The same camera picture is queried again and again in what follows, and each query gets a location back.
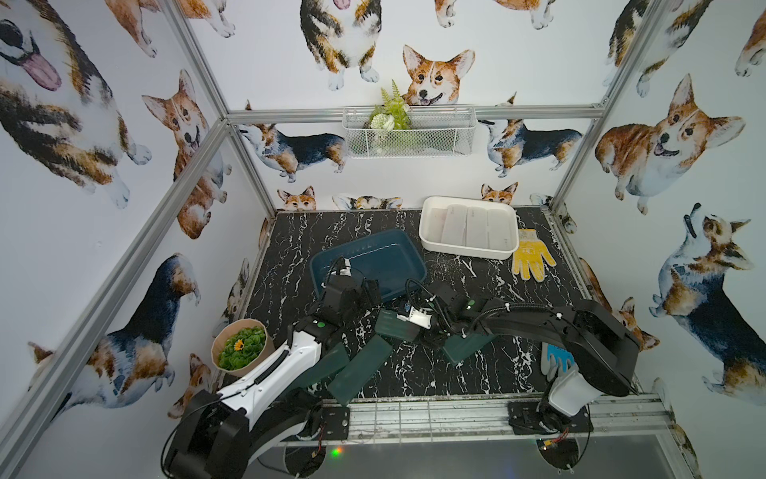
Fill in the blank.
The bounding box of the dark green pencil case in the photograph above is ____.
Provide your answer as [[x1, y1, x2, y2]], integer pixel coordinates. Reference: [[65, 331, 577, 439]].
[[327, 335, 393, 406], [441, 333, 496, 365], [285, 343, 350, 393], [374, 309, 422, 342]]

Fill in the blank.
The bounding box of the teal plastic storage box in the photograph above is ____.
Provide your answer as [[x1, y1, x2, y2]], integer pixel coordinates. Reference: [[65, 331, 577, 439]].
[[309, 229, 428, 303]]

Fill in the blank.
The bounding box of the dark green pencil case front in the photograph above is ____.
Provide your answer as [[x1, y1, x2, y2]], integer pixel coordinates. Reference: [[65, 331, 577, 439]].
[[327, 335, 393, 406]]

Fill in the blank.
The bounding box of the white plastic storage box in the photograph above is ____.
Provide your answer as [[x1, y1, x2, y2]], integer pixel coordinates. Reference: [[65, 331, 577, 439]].
[[419, 196, 520, 261]]

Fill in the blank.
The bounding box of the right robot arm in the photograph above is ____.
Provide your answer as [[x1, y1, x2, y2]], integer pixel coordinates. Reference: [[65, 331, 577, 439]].
[[405, 279, 640, 417]]

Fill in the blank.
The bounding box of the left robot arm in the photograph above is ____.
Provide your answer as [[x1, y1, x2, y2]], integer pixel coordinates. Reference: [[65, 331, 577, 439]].
[[160, 269, 381, 478]]

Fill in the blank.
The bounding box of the bowl with green salad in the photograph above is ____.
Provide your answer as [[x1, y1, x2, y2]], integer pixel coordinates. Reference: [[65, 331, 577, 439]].
[[211, 319, 275, 378]]

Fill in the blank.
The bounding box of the blue grey work glove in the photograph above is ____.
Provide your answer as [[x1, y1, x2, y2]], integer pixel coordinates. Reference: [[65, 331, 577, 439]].
[[540, 343, 576, 381]]

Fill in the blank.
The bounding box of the artificial fern plant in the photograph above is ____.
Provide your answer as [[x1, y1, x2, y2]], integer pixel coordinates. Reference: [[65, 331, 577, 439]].
[[367, 81, 416, 156]]

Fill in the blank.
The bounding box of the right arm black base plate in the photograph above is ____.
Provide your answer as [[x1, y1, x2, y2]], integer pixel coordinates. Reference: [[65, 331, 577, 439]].
[[507, 401, 594, 436]]

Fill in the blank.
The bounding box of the white wire wall basket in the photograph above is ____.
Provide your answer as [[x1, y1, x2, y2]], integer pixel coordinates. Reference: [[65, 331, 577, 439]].
[[342, 107, 478, 159]]

